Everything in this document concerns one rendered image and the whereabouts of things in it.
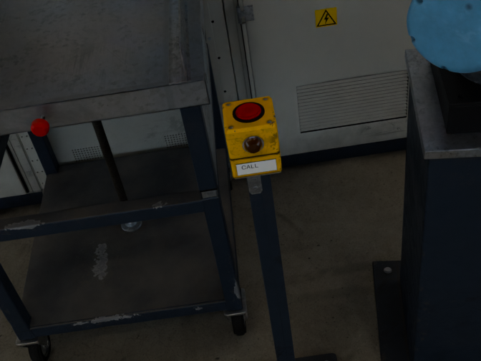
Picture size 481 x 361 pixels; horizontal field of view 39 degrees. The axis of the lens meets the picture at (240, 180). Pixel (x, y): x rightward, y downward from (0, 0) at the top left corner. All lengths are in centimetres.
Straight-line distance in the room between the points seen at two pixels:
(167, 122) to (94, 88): 88
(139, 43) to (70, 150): 91
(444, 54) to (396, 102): 116
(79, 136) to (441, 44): 141
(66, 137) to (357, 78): 92
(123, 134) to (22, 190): 41
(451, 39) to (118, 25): 73
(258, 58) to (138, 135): 47
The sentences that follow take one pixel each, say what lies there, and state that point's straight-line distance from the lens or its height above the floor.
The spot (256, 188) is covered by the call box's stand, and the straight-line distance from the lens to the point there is 114.
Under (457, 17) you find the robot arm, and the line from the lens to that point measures 101.
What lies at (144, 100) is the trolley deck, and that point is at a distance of 128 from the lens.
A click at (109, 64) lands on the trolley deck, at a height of 85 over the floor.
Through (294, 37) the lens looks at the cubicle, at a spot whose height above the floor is 50.
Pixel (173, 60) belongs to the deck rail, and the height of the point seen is 85.
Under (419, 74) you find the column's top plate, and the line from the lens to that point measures 138.
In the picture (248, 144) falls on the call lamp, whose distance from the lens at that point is 104.
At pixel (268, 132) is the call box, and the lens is 104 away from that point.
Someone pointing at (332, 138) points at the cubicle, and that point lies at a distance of 223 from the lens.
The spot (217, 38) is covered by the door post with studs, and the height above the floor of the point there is 53.
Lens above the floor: 154
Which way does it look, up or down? 42 degrees down
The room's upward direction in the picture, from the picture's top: 10 degrees counter-clockwise
